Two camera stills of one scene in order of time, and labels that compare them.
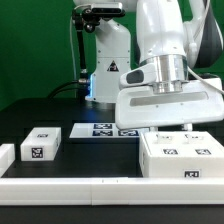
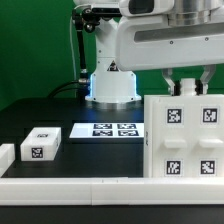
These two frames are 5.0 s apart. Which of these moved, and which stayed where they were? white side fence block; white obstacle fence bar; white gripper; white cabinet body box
Moved: white gripper
Stayed: white side fence block; white cabinet body box; white obstacle fence bar
